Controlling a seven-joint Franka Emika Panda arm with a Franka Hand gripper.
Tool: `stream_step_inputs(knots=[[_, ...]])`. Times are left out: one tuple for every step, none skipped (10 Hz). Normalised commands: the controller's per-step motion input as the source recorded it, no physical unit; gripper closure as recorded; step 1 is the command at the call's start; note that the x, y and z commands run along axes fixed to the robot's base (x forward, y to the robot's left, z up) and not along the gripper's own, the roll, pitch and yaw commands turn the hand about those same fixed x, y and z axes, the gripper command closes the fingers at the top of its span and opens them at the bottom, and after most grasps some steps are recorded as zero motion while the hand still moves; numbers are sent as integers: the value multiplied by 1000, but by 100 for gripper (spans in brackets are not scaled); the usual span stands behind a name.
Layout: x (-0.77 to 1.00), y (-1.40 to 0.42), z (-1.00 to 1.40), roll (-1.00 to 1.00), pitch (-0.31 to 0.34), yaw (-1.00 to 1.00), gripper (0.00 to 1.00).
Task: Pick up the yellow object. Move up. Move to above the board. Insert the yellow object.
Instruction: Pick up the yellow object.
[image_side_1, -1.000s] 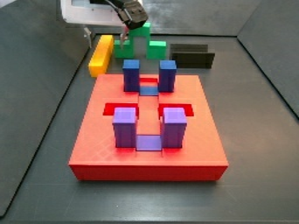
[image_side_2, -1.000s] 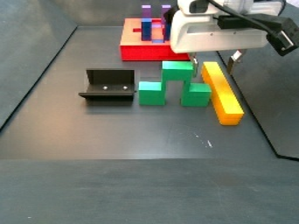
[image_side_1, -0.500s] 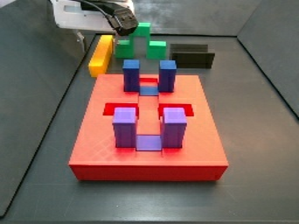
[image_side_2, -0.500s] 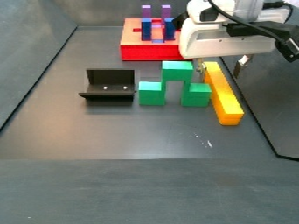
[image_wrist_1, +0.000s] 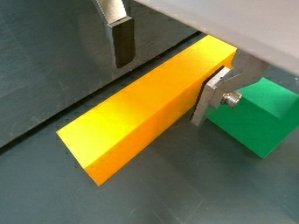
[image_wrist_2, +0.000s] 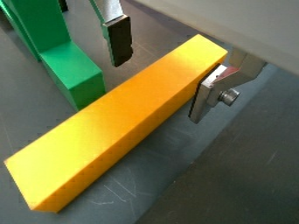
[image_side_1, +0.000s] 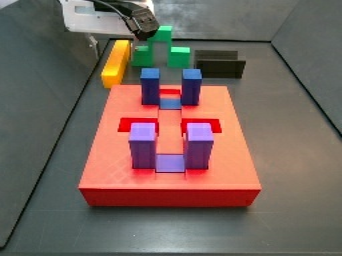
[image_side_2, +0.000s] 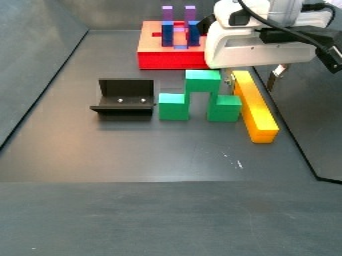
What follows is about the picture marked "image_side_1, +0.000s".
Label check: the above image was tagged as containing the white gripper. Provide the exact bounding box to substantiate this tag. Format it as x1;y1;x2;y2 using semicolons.
58;0;154;36

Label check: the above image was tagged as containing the yellow long block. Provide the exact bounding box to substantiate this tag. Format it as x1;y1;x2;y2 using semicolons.
101;40;130;88

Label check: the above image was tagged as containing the red insertion board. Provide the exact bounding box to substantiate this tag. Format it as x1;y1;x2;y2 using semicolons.
78;85;261;207

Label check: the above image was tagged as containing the blue U-shaped block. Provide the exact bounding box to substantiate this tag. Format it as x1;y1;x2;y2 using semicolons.
140;68;201;110

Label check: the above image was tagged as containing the green arch block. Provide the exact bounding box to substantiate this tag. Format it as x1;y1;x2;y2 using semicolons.
130;25;191;68

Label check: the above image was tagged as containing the black cable with connector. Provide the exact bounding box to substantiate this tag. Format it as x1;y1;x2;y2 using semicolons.
85;0;160;42

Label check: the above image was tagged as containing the black angled bracket holder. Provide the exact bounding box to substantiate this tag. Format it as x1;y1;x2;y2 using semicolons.
193;50;245;79

